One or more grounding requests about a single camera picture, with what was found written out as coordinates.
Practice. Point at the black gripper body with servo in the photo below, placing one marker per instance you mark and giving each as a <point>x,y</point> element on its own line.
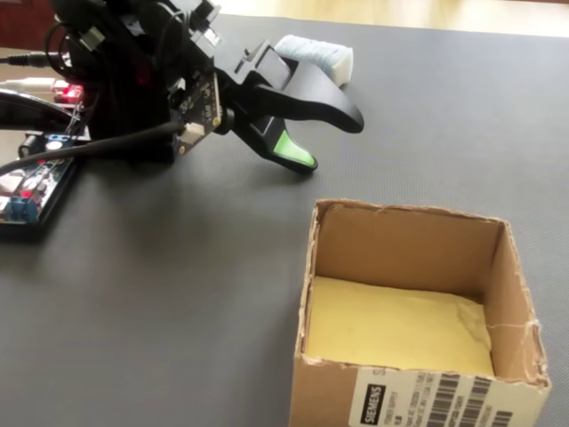
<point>262,66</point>

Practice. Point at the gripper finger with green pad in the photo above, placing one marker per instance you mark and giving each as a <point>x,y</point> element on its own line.
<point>289,151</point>

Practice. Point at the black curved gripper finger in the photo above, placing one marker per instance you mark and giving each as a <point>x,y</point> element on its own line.
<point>320,102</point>

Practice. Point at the white foam block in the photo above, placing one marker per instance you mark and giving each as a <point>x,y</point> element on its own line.
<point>329,55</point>

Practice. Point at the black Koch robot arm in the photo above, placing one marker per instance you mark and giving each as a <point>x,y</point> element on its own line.
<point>124,98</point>

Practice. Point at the open brown cardboard box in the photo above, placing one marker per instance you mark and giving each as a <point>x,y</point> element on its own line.
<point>511,289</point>

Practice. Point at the small red-lit controller board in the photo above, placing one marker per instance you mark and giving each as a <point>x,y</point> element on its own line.
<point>67,92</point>

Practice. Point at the yellow foam pad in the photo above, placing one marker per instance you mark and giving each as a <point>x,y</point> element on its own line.
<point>391,324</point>

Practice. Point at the black curved band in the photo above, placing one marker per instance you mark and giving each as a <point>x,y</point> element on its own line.
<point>31,107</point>

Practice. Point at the electronics controller board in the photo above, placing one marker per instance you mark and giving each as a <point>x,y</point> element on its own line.
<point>58,195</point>

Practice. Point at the blue-terminal electronics board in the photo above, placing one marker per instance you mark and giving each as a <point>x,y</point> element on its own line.
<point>26,191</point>

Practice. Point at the white barcode shipping label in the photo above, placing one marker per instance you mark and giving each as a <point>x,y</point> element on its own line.
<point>400,400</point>

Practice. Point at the camera circuit board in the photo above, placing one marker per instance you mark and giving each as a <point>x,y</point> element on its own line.
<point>202,107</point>

